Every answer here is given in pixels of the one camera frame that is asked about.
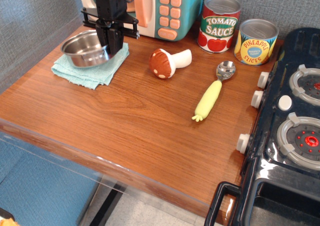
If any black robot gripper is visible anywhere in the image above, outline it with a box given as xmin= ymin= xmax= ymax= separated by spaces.
xmin=81 ymin=0 xmax=140 ymax=55

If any stainless steel pot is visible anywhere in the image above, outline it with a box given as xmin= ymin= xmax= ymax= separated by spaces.
xmin=60 ymin=30 xmax=116 ymax=68

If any light blue folded cloth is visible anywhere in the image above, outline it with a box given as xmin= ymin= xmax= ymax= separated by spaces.
xmin=51 ymin=42 xmax=130 ymax=90

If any plush brown mushroom toy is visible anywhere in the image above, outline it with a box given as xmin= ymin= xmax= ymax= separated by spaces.
xmin=148 ymin=48 xmax=192 ymax=79

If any toy microwave teal and cream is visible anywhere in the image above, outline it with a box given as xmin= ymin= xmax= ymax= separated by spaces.
xmin=81 ymin=0 xmax=203 ymax=42

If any tomato sauce can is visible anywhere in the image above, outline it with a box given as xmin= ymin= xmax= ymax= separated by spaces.
xmin=197 ymin=0 xmax=242 ymax=53

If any pineapple slices can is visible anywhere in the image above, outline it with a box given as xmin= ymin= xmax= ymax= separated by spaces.
xmin=234 ymin=18 xmax=279 ymax=66

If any dark blue toy stove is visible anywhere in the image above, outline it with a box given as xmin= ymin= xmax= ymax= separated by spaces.
xmin=205 ymin=27 xmax=320 ymax=226

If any spoon with yellow-green handle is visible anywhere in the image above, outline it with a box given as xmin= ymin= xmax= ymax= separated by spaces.
xmin=191 ymin=60 xmax=236 ymax=122

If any black table leg frame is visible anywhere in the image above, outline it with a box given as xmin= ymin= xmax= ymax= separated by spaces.
xmin=79 ymin=183 xmax=126 ymax=226

